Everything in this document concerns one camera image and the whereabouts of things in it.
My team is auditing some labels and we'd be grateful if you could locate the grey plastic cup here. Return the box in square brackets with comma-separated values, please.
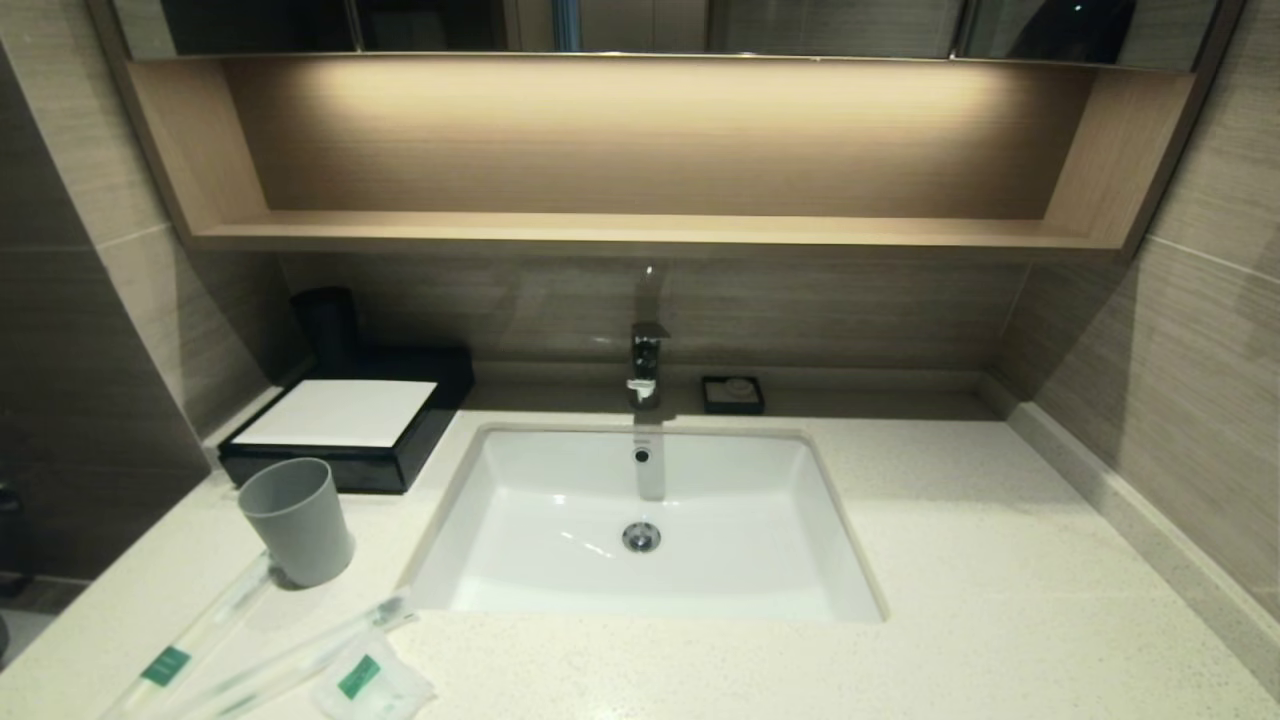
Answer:
[237, 457, 355, 589]

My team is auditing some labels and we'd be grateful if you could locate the black amenity drawer box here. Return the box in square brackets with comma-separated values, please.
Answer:
[218, 345, 476, 495]

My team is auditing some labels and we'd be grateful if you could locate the chrome faucet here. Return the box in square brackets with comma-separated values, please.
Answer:
[626, 265, 673, 409]

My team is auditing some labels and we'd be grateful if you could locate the black soap dish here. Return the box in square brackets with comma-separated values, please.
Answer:
[701, 375, 766, 415]

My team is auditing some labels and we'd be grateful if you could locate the white sink basin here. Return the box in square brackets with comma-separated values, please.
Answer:
[405, 420, 889, 626]

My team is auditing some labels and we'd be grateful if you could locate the black cup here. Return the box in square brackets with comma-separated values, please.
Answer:
[291, 286, 359, 366]

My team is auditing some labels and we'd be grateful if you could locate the wrapped toothbrush clear sleeve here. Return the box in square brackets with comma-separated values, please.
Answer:
[170, 590, 419, 720]

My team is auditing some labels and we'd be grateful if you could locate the mirror cabinet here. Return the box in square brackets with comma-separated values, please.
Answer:
[110, 0, 1226, 61]

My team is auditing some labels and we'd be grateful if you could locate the small sachet green label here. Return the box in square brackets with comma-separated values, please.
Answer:
[310, 635, 436, 720]

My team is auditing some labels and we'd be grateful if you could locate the wrapped toothbrush green label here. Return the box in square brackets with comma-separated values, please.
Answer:
[100, 550, 276, 720]

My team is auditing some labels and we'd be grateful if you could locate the wooden wall shelf niche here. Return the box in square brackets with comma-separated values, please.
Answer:
[88, 50, 1241, 259]

